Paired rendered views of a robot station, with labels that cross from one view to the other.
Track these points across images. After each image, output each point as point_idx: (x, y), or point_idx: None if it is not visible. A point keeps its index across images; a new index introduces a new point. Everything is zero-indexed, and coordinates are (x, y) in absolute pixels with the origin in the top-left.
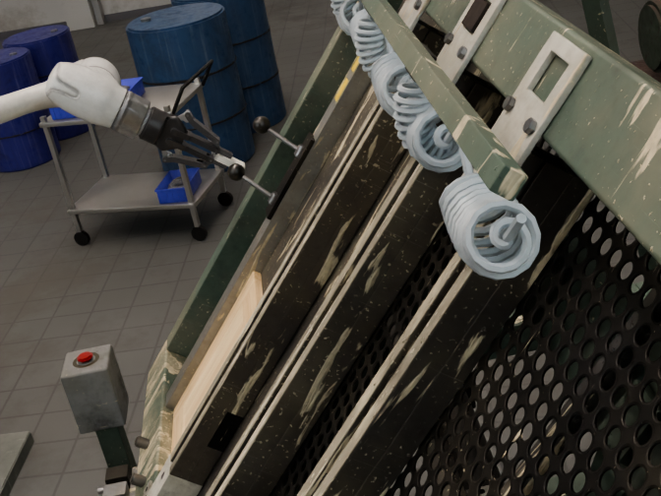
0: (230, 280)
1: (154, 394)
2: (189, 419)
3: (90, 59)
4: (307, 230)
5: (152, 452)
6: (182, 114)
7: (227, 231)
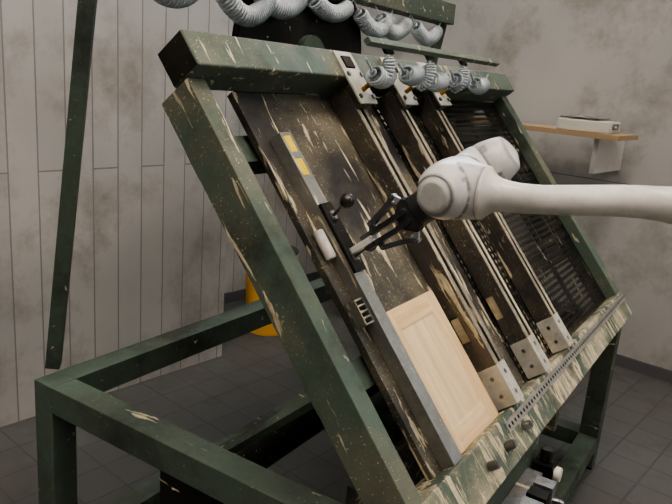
0: (389, 340)
1: (458, 495)
2: (461, 408)
3: (452, 158)
4: None
5: (491, 443)
6: (398, 196)
7: (341, 361)
